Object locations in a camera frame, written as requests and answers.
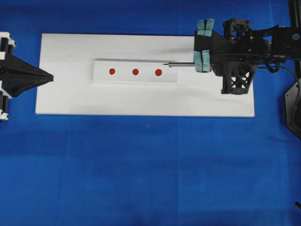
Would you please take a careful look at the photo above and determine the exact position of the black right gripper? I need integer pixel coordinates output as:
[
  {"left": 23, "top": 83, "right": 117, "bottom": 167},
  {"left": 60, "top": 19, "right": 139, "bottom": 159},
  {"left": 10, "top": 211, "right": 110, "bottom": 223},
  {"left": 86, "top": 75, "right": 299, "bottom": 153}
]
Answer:
[{"left": 193, "top": 19, "right": 270, "bottom": 78}]

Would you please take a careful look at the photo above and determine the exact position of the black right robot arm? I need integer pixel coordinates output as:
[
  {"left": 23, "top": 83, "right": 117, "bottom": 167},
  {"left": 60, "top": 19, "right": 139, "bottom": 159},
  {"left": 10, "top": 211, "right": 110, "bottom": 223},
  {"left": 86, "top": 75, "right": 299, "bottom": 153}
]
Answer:
[{"left": 193, "top": 18, "right": 301, "bottom": 77}]

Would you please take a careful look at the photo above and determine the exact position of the blue table cloth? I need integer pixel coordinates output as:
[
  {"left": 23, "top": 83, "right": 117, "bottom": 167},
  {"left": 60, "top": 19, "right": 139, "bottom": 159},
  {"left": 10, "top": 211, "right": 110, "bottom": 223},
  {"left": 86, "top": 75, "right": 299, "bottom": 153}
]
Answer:
[{"left": 0, "top": 0, "right": 301, "bottom": 226}]

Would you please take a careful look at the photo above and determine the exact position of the white foam board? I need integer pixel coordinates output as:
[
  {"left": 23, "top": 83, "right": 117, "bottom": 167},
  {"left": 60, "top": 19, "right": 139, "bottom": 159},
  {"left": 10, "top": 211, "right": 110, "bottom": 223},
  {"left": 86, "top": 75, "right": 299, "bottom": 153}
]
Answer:
[{"left": 36, "top": 33, "right": 255, "bottom": 117}]

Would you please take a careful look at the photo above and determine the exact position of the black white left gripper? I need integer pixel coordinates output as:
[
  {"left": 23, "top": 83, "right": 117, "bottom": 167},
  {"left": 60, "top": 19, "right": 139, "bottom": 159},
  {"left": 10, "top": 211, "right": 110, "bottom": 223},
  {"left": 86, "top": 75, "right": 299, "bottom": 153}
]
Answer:
[{"left": 0, "top": 32, "right": 54, "bottom": 121}]

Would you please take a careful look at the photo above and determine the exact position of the red soldering iron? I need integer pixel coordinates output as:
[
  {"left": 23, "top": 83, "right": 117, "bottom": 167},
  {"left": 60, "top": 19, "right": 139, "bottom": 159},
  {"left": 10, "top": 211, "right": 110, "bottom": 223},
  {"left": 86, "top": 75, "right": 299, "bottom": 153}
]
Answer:
[{"left": 162, "top": 61, "right": 216, "bottom": 69}]

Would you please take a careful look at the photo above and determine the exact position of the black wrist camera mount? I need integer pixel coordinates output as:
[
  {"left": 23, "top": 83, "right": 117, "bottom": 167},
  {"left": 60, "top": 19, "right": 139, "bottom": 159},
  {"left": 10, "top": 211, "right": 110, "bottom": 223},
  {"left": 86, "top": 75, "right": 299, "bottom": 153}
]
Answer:
[{"left": 222, "top": 18, "right": 254, "bottom": 95}]

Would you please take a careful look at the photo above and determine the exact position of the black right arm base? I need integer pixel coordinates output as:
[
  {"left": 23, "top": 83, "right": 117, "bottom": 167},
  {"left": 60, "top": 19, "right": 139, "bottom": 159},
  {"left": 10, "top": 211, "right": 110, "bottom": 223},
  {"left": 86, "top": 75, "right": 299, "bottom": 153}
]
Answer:
[{"left": 284, "top": 79, "right": 301, "bottom": 139}]

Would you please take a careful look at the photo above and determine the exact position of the black aluminium frame post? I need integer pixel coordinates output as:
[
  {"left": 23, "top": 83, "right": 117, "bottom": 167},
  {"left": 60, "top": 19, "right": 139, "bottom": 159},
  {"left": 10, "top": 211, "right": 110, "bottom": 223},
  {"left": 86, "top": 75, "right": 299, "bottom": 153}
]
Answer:
[{"left": 288, "top": 0, "right": 301, "bottom": 28}]

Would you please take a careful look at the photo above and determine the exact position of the orange dot mark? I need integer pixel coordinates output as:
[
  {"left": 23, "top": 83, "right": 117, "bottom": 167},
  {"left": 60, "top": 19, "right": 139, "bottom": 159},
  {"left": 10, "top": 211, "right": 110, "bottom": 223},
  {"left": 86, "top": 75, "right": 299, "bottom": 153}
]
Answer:
[
  {"left": 155, "top": 69, "right": 162, "bottom": 76},
  {"left": 109, "top": 68, "right": 115, "bottom": 75},
  {"left": 132, "top": 69, "right": 139, "bottom": 75}
]

